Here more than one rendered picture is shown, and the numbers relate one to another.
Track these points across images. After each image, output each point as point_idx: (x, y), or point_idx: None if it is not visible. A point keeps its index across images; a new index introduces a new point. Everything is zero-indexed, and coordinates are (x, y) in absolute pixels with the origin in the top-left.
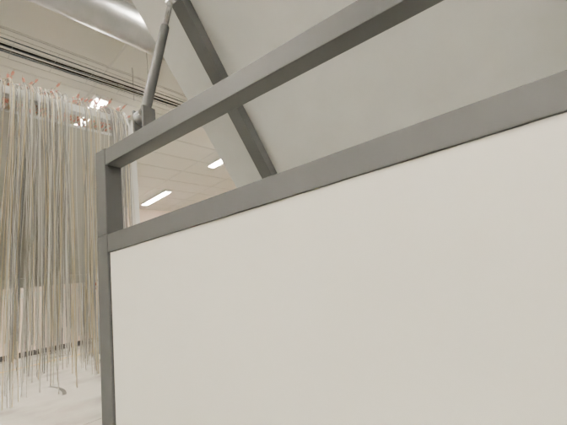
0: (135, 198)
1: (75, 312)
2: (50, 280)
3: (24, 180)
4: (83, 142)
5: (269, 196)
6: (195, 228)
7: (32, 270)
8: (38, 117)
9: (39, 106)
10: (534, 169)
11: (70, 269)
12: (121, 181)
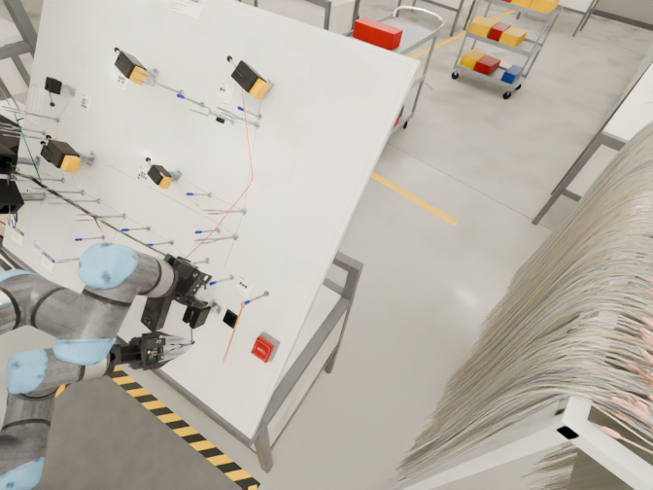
0: (465, 457)
1: (440, 418)
2: (459, 391)
3: (526, 341)
4: (544, 362)
5: None
6: None
7: (469, 378)
8: (565, 298)
9: (568, 287)
10: None
11: (459, 405)
12: (469, 411)
